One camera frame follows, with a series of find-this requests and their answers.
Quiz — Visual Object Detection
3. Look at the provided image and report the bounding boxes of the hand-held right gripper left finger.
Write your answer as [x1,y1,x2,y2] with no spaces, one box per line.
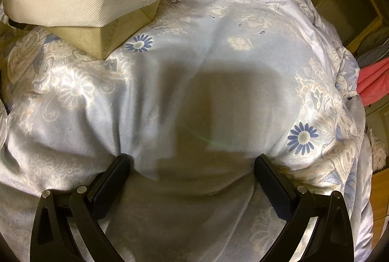
[30,154,143,262]

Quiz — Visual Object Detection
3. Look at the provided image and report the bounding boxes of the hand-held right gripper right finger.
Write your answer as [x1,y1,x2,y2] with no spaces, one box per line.
[254,155,354,262]

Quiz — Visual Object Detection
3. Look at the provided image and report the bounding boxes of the white fuzzy cloth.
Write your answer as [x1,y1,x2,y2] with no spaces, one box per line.
[368,128,389,171]

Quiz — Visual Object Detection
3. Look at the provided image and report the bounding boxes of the pink hanging clothing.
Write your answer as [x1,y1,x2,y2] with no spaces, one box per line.
[357,59,389,106]

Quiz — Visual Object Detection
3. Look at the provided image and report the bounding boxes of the light blue floral blanket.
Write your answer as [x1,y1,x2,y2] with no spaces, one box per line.
[0,0,374,262]

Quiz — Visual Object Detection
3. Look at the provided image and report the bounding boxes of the grey hanging clothing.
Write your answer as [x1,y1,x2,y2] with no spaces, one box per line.
[354,28,389,68]

